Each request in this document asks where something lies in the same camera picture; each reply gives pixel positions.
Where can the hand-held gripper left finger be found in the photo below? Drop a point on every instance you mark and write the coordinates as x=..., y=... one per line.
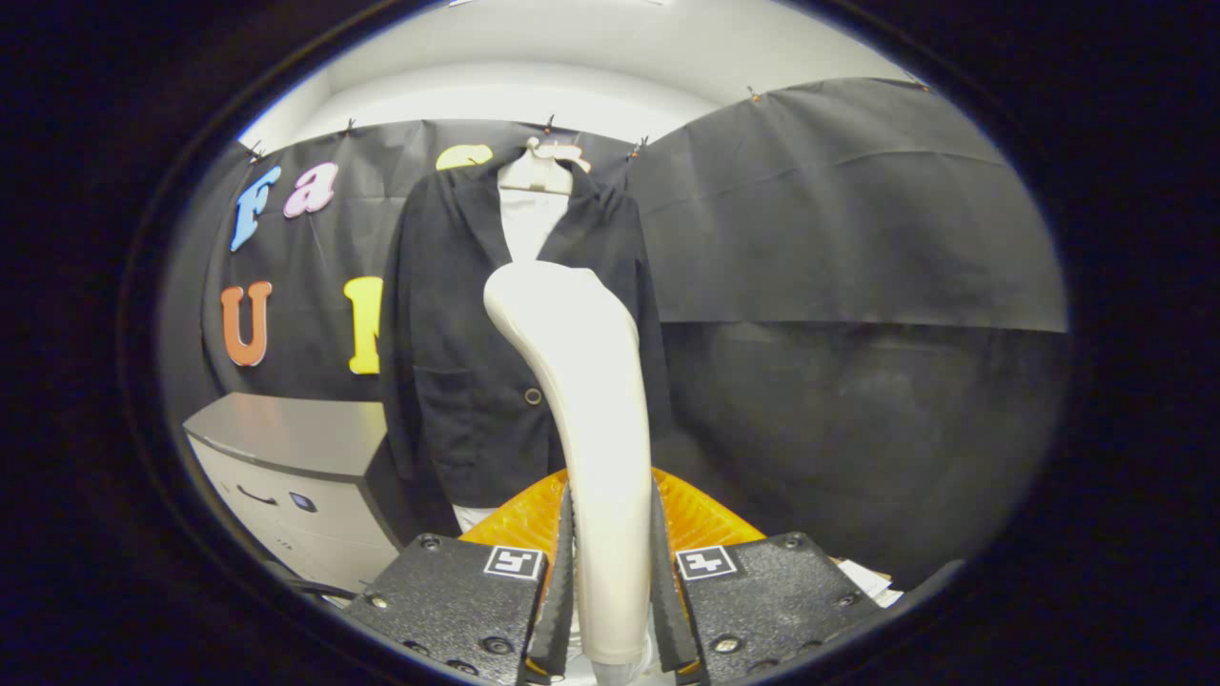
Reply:
x=558, y=619

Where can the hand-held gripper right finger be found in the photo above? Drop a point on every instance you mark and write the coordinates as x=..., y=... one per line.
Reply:
x=667, y=619

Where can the white paper sheet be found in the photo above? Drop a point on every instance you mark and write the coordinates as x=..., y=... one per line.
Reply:
x=872, y=581

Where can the black backdrop cloth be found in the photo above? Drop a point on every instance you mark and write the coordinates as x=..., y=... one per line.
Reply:
x=858, y=238

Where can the grey cabinet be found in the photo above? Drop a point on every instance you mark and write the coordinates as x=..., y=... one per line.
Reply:
x=286, y=429

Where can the row of small cloth clips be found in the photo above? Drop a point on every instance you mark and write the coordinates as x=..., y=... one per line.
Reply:
x=549, y=124

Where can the black button jacket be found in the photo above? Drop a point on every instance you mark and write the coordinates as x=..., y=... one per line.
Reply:
x=448, y=333

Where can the white garment steamer head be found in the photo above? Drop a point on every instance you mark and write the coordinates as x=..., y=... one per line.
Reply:
x=600, y=429

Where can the white shirt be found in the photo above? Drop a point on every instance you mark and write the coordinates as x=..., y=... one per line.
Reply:
x=529, y=224

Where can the cream plastic hanger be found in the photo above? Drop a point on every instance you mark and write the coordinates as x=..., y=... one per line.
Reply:
x=538, y=176

